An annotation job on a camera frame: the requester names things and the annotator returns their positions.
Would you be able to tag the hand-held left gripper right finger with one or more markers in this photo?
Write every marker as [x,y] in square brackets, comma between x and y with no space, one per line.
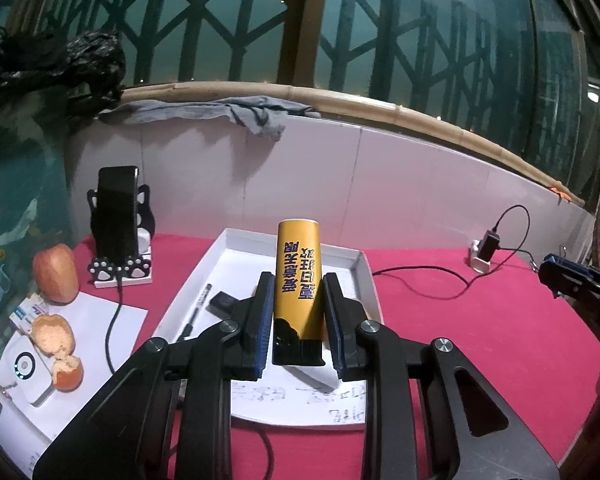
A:
[332,335]

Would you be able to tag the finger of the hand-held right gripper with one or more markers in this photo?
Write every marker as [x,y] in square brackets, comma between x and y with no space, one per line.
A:
[575,267]
[572,294]

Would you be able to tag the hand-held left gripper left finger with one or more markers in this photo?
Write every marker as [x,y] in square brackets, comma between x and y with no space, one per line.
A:
[262,330]

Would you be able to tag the white cardboard tray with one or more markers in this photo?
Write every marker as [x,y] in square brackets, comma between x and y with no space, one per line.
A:
[235,270]

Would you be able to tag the clear black ballpoint pen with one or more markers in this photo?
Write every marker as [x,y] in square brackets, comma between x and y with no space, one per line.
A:
[200,305]

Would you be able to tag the yellow lighter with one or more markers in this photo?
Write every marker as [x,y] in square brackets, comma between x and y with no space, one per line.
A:
[295,260]

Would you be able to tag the black plug adapter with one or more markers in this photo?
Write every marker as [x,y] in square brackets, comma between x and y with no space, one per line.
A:
[222,302]

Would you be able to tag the small orange object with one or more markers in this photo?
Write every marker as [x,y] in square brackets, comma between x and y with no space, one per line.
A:
[560,192]

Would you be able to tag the black charger adapter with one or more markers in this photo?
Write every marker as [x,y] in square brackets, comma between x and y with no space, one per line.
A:
[491,245]

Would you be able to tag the white power socket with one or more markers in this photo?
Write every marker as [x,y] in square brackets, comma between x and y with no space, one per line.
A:
[477,262]

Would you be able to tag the red tablecloth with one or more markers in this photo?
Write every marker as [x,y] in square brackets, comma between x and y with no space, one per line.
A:
[455,320]

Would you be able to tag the black white paw phone stand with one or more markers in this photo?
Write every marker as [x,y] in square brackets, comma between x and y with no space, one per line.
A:
[125,272]

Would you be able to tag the white paper sheet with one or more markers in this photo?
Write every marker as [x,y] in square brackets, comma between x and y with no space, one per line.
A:
[95,330]

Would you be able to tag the black smartphone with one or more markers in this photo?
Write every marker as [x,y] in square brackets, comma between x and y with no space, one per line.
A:
[117,215]

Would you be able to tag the red apple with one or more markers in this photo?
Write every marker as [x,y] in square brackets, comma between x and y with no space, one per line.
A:
[55,275]

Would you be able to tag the grey cloth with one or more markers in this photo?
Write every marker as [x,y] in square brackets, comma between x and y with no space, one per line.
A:
[250,115]

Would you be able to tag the small white blue box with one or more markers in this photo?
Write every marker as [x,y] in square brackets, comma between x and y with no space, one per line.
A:
[27,312]

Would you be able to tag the teal cartoon panel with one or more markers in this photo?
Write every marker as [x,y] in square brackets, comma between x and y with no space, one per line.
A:
[10,210]

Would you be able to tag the metal window grille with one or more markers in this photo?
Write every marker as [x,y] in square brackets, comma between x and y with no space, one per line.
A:
[380,35]

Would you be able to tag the black plastic bag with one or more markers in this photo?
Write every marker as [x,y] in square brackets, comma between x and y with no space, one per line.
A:
[90,60]

